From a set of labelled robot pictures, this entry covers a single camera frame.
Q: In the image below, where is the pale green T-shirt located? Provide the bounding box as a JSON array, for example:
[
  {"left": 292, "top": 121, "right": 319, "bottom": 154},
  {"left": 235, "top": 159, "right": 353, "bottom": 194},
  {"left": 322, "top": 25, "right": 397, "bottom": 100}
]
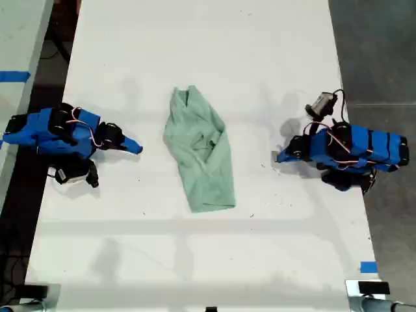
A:
[{"left": 162, "top": 84, "right": 237, "bottom": 214}]

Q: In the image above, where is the long blue tape strip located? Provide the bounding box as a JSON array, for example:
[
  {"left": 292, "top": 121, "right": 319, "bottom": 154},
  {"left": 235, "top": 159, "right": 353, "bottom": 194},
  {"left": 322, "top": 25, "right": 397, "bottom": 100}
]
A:
[{"left": 0, "top": 71, "right": 32, "bottom": 83}]

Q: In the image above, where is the short blue tape strip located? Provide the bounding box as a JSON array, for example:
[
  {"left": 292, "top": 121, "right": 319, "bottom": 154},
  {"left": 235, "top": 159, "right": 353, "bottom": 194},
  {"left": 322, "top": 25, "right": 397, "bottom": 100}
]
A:
[{"left": 359, "top": 261, "right": 379, "bottom": 274}]

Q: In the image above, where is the silver clamp plate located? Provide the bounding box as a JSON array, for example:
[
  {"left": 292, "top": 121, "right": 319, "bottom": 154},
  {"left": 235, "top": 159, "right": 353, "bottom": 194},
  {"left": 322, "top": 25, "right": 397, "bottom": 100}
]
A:
[{"left": 344, "top": 278, "right": 391, "bottom": 298}]

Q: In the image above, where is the small black box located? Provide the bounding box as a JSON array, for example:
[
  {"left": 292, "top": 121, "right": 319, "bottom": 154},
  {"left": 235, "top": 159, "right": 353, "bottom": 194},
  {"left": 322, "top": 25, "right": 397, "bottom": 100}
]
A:
[
  {"left": 21, "top": 283, "right": 49, "bottom": 298},
  {"left": 357, "top": 281, "right": 391, "bottom": 296}
]

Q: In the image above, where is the grey metal pole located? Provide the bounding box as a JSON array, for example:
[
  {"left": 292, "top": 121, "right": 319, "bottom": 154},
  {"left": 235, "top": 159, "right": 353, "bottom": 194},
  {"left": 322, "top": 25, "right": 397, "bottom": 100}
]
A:
[
  {"left": 0, "top": 296, "right": 50, "bottom": 312},
  {"left": 348, "top": 296, "right": 416, "bottom": 312}
]

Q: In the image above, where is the gripper camera stalk black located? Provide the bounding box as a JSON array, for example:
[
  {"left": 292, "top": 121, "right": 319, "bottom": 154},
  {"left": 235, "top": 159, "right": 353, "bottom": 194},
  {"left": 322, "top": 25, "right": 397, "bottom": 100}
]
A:
[
  {"left": 303, "top": 113, "right": 326, "bottom": 137},
  {"left": 83, "top": 159, "right": 100, "bottom": 189}
]

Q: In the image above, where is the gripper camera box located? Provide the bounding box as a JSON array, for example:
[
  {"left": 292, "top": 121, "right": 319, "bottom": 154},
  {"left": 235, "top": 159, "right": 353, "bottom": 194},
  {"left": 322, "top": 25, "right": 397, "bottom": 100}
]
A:
[
  {"left": 305, "top": 92, "right": 337, "bottom": 117},
  {"left": 47, "top": 164, "right": 87, "bottom": 187}
]

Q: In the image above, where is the gripper camera cable black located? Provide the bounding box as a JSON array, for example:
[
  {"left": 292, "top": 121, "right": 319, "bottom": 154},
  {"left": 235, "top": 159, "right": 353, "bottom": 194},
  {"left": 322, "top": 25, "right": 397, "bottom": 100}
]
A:
[{"left": 330, "top": 88, "right": 348, "bottom": 126}]

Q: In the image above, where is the black cable bundle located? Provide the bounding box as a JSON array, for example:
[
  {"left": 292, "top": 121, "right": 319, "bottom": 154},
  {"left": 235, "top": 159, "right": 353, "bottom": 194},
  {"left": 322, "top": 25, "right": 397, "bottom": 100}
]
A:
[
  {"left": 0, "top": 252, "right": 29, "bottom": 295},
  {"left": 40, "top": 31, "right": 74, "bottom": 61}
]

